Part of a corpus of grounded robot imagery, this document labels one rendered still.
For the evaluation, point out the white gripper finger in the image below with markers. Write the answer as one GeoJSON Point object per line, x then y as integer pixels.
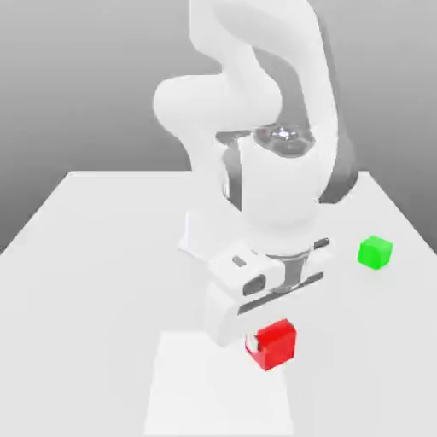
{"type": "Point", "coordinates": [252, 343]}

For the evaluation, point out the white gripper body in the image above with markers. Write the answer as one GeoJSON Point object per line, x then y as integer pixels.
{"type": "Point", "coordinates": [223, 317]}

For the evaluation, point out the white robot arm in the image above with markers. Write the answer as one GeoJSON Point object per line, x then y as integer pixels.
{"type": "Point", "coordinates": [252, 85]}

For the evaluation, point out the small red cube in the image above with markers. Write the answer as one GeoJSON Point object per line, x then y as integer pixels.
{"type": "Point", "coordinates": [277, 344]}

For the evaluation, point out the small green cube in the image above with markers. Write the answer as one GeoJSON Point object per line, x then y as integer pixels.
{"type": "Point", "coordinates": [375, 252]}

